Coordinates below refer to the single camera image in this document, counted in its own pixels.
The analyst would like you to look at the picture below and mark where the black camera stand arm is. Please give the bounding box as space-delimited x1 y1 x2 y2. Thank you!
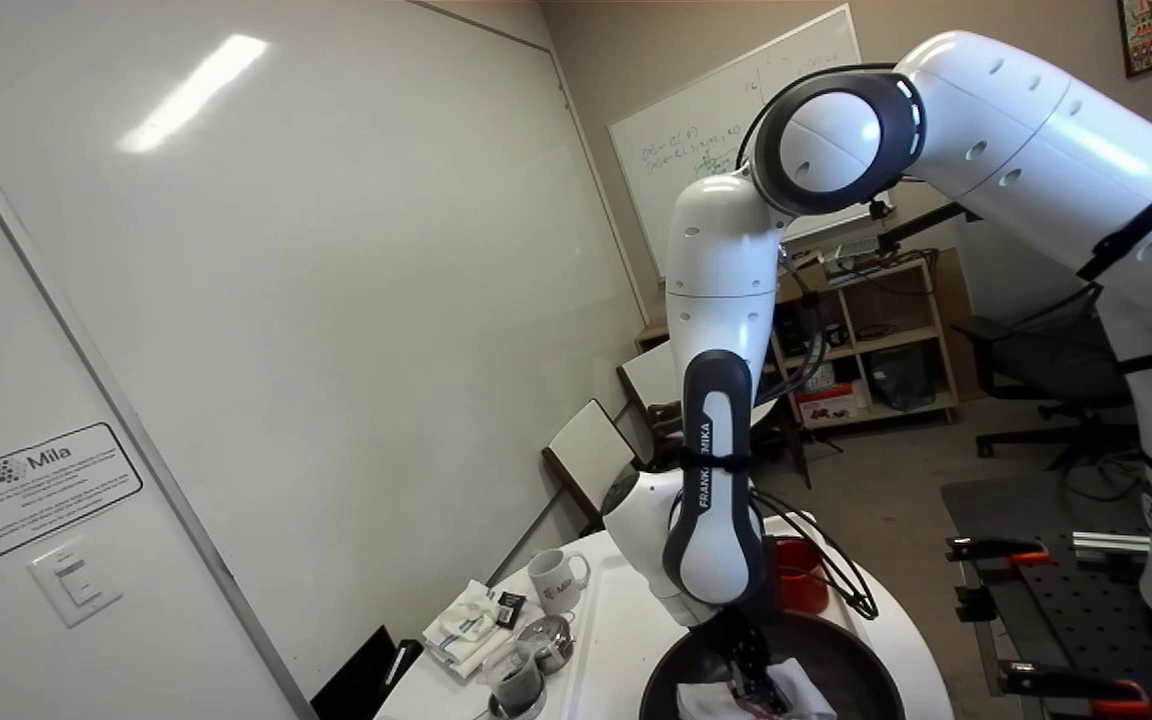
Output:
869 195 991 259

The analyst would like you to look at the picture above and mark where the black perforated base board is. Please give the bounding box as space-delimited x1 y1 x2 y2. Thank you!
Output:
938 468 1152 720

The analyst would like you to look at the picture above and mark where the black office chair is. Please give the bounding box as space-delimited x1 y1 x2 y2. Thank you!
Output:
958 297 1145 472

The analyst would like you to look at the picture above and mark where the chair with white tablet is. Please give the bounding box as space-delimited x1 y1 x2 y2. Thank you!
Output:
543 397 648 523
615 331 688 422

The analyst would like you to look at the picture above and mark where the silver metal bar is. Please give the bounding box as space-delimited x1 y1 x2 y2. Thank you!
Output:
1067 529 1152 561

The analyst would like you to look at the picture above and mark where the pile of white packets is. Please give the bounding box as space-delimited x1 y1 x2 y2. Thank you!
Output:
420 578 521 684

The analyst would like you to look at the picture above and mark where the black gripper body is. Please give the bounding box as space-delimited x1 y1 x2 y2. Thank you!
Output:
704 602 798 667

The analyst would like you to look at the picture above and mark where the wall mounted whiteboard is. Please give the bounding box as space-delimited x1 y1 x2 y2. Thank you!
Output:
603 0 865 290

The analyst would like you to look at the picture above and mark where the wooden shelf unit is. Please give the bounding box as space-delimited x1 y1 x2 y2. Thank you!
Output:
771 247 967 435

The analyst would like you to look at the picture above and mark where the round metal tin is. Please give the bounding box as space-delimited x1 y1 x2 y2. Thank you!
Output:
516 612 581 676

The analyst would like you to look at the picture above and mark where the red white box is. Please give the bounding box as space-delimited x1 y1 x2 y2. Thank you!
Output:
791 381 869 435

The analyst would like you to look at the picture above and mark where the large white wall board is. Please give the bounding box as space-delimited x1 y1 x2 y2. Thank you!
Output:
0 0 648 720

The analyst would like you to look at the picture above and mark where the black frying pan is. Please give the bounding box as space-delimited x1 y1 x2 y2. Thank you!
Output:
638 607 910 720

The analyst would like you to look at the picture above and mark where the white light switch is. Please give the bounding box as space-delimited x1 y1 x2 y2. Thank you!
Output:
29 535 129 633

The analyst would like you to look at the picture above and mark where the white mug grey print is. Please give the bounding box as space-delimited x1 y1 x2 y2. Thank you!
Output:
526 544 597 619

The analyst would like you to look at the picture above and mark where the black red bar clamp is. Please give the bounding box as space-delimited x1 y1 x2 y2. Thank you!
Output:
995 658 1152 720
939 529 1060 572

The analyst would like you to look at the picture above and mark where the small black clamp block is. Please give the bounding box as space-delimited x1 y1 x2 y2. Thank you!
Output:
951 579 1007 629

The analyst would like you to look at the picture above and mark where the white wall sign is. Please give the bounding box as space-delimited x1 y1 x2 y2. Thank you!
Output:
0 422 148 564

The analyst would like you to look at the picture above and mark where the dark bag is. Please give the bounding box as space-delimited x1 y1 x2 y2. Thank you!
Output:
869 346 944 414

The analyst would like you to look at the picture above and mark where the small grey cup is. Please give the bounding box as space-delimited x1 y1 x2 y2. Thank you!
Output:
483 653 551 720

